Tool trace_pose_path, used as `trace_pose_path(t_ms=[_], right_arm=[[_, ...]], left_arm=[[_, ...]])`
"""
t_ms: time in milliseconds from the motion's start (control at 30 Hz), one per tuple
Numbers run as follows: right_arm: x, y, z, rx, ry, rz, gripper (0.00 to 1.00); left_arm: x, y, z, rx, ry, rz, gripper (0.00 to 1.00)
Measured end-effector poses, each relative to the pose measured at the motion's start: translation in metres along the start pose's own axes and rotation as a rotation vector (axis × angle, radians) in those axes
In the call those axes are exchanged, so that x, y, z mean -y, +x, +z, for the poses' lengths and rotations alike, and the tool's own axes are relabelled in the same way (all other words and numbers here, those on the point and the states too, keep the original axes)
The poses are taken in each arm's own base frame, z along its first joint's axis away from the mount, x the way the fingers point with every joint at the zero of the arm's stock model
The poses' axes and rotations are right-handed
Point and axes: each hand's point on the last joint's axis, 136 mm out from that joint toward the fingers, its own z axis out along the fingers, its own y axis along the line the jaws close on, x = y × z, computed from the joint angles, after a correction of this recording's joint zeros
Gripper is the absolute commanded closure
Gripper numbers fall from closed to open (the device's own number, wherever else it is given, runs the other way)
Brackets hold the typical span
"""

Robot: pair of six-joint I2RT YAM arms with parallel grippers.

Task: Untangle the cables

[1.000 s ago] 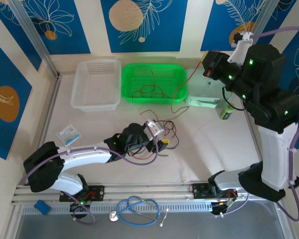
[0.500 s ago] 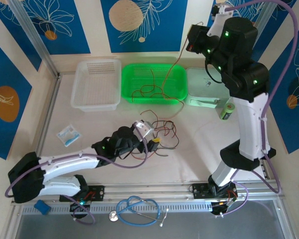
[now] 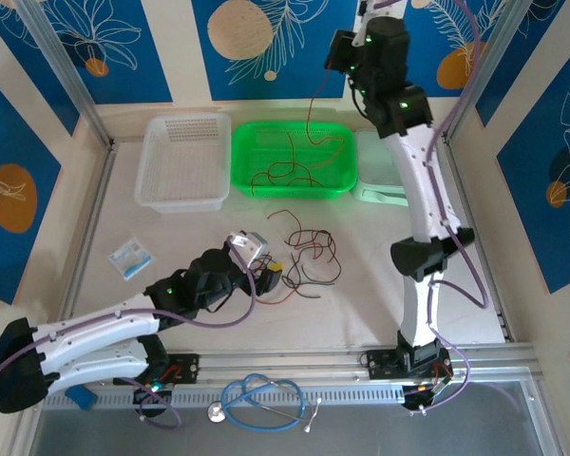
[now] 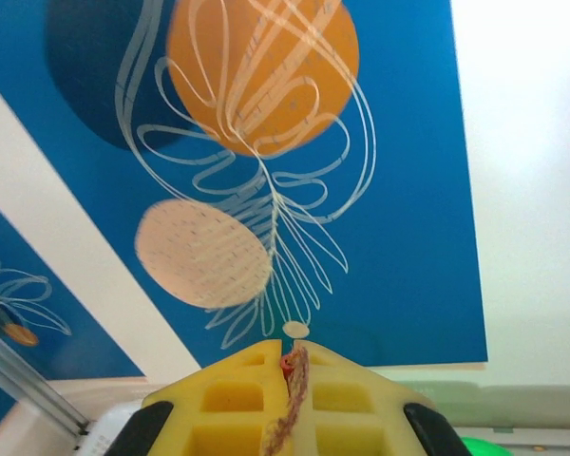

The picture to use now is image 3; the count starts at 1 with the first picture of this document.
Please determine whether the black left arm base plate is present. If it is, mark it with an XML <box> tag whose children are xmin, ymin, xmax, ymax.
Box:
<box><xmin>112</xmin><ymin>353</ymin><xmax>200</xmax><ymax>386</ymax></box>

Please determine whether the black electronics module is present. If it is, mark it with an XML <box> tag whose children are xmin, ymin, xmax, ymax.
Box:
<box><xmin>132</xmin><ymin>385</ymin><xmax>175</xmax><ymax>406</ymax></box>
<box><xmin>402</xmin><ymin>383</ymin><xmax>452</xmax><ymax>413</ymax></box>

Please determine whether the thin red wire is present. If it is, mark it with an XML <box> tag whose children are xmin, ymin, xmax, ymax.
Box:
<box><xmin>267</xmin><ymin>208</ymin><xmax>337</xmax><ymax>267</ymax></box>
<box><xmin>250</xmin><ymin>131</ymin><xmax>317</xmax><ymax>197</ymax></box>
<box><xmin>306</xmin><ymin>66</ymin><xmax>347</xmax><ymax>170</ymax></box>
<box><xmin>254</xmin><ymin>258</ymin><xmax>337</xmax><ymax>306</ymax></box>

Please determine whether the blue stethoscope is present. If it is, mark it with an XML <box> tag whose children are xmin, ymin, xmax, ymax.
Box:
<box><xmin>206</xmin><ymin>372</ymin><xmax>323</xmax><ymax>434</ymax></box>

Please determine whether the grey slotted cable duct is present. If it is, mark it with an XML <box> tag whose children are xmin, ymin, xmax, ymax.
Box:
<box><xmin>40</xmin><ymin>383</ymin><xmax>405</xmax><ymax>412</ymax></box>

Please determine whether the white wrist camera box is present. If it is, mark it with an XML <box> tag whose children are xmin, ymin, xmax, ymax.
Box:
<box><xmin>227</xmin><ymin>231</ymin><xmax>270</xmax><ymax>270</ymax></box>
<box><xmin>355</xmin><ymin>0</ymin><xmax>395</xmax><ymax>48</ymax></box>

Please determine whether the blue foam block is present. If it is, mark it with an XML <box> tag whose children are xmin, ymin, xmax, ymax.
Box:
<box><xmin>64</xmin><ymin>385</ymin><xmax>96</xmax><ymax>410</ymax></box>

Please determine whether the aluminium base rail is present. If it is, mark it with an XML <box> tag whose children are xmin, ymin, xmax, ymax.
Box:
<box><xmin>21</xmin><ymin>344</ymin><xmax>545</xmax><ymax>393</ymax></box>

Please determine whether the white plastic basket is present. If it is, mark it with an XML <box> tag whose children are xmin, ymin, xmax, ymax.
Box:
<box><xmin>133</xmin><ymin>112</ymin><xmax>233</xmax><ymax>214</ymax></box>

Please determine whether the grey metal panel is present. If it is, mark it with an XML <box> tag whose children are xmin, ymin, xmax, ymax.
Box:
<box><xmin>26</xmin><ymin>379</ymin><xmax>564</xmax><ymax>456</ymax></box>

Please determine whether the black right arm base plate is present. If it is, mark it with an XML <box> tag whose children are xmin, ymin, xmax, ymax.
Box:
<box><xmin>364</xmin><ymin>349</ymin><xmax>455</xmax><ymax>381</ymax></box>

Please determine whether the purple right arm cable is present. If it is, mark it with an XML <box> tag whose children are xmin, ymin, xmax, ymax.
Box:
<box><xmin>372</xmin><ymin>0</ymin><xmax>491</xmax><ymax>415</ymax></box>

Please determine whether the green plastic basket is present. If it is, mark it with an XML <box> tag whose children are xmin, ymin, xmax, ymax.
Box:
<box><xmin>231</xmin><ymin>121</ymin><xmax>359</xmax><ymax>200</ymax></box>

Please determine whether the aluminium corner post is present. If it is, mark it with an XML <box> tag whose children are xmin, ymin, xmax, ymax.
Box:
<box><xmin>16</xmin><ymin>0</ymin><xmax>115</xmax><ymax>148</ymax></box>
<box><xmin>444</xmin><ymin>0</ymin><xmax>538</xmax><ymax>143</ymax></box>

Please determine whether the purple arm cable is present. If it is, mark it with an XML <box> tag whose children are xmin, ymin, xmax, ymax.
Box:
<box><xmin>372</xmin><ymin>0</ymin><xmax>491</xmax><ymax>415</ymax></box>
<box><xmin>0</xmin><ymin>244</ymin><xmax>257</xmax><ymax>430</ymax></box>

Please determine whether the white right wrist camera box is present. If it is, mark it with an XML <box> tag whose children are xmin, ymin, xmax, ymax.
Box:
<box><xmin>355</xmin><ymin>0</ymin><xmax>395</xmax><ymax>48</ymax></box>

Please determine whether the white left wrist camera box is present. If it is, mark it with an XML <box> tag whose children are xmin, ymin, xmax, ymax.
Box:
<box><xmin>227</xmin><ymin>231</ymin><xmax>270</xmax><ymax>270</ymax></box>

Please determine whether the pale green lidded box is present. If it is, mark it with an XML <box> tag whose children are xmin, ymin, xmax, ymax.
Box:
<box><xmin>352</xmin><ymin>128</ymin><xmax>409</xmax><ymax>208</ymax></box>

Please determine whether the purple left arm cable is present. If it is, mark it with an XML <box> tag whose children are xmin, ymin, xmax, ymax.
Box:
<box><xmin>0</xmin><ymin>244</ymin><xmax>257</xmax><ymax>430</ymax></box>

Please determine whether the aluminium side rail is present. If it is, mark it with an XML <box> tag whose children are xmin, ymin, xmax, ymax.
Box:
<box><xmin>51</xmin><ymin>140</ymin><xmax>120</xmax><ymax>352</ymax></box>

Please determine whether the white and blue sachet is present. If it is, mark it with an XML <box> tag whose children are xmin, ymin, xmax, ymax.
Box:
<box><xmin>106</xmin><ymin>235</ymin><xmax>157</xmax><ymax>282</ymax></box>

